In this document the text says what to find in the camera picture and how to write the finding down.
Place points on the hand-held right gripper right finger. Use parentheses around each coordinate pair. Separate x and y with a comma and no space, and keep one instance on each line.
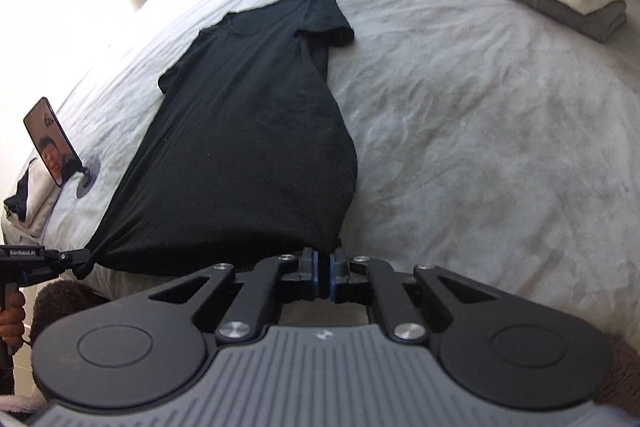
(333,276)

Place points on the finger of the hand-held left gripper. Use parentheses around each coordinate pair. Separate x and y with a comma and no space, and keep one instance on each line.
(77,262)

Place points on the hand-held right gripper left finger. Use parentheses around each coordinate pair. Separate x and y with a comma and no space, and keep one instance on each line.
(315,274)

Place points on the black t-shirt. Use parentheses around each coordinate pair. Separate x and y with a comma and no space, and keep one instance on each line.
(250,147)

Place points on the person's left hand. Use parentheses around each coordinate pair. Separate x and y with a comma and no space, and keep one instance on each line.
(12,322)

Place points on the person's brown fleece clothing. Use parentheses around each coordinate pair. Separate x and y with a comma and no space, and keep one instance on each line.
(70,307)

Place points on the white and black bag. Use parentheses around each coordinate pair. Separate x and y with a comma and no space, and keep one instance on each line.
(32,202)

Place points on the grey phone stand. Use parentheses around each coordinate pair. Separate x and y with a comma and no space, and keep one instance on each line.
(86,179)

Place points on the smartphone showing video call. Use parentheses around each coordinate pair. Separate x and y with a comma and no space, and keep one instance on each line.
(50,142)

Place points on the bed with grey sheet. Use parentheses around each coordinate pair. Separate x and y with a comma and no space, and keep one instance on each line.
(450,147)

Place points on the folded grey garment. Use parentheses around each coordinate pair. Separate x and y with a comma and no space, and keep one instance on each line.
(575,19)

